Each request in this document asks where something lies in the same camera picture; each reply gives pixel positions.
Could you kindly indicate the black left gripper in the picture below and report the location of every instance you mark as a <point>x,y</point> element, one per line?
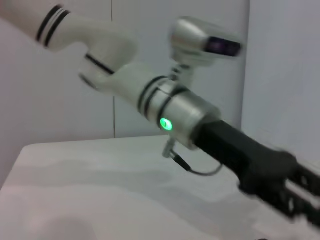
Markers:
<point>245,160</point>

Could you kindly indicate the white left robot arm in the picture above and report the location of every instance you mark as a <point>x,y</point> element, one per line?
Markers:
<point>117,75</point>

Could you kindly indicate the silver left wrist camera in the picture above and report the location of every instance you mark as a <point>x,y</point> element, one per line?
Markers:
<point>200,42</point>

